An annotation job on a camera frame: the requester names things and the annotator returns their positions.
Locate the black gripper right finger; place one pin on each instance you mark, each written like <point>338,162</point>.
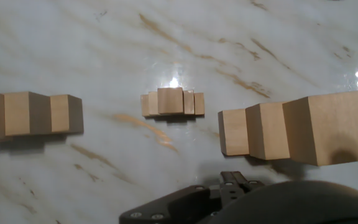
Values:
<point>255,185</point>

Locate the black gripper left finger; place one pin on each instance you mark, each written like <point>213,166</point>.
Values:
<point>179,205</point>

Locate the large wooden cube block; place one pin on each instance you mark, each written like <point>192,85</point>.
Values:
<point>267,130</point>
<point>233,132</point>
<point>334,124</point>

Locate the marble pattern table mat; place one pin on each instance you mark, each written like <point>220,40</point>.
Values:
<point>104,46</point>

